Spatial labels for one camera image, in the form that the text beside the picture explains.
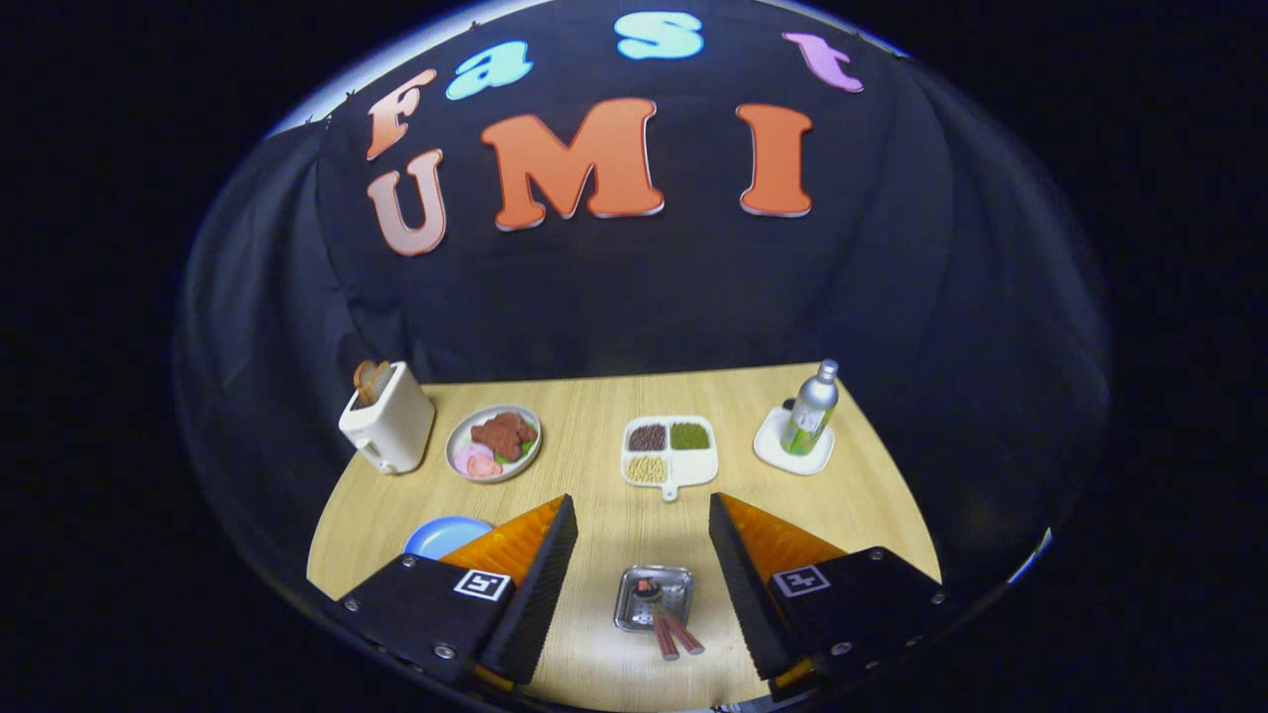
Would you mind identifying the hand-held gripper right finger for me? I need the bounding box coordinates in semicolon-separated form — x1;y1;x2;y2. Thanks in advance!
707;492;952;694

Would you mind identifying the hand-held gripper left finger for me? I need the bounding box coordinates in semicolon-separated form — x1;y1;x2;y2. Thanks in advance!
332;493;580;686

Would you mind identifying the fork with red checked handle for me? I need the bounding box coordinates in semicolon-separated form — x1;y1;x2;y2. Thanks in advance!
654;594;706;657

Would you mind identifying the spoon with red checked handle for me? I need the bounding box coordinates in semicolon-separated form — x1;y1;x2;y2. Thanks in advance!
634;577;681;662

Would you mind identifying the perforated metal basket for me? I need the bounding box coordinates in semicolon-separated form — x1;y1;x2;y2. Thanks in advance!
613;564;693;634

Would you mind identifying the blue plate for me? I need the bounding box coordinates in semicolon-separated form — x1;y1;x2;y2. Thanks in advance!
403;515;494;561

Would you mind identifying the white divided dish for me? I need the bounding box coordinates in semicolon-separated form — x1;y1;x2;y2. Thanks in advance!
621;415;719;503

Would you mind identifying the white coaster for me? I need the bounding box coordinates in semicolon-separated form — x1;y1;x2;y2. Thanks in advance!
753;406;835;477

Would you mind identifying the brown steak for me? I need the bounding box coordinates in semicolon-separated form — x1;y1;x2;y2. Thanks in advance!
471;412;537;460

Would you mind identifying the oval grey plate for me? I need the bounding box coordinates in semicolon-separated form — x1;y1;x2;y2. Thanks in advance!
445;404;543;484

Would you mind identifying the metal bottle with green label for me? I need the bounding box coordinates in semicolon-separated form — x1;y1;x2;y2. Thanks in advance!
780;358;841;457

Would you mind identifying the white toaster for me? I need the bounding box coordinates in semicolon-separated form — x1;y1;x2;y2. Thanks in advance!
339;361;437;475

